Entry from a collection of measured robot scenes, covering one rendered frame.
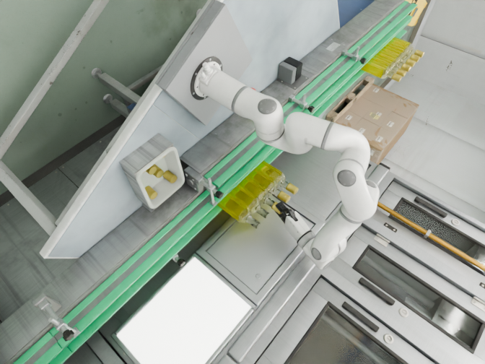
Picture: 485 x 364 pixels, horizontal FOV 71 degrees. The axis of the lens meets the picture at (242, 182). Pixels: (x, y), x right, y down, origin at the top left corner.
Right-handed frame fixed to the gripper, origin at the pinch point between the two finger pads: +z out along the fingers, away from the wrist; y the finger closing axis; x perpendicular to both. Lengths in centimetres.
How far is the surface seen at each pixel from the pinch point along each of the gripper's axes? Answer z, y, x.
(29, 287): 36, -14, 100
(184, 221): 15.6, 4.1, 35.7
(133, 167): 25, 34, 43
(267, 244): -4.9, -12.6, 9.9
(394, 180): -12, -17, -63
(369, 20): 63, 15, -111
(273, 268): -14.9, -12.5, 14.0
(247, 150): 24.6, 13.3, -0.5
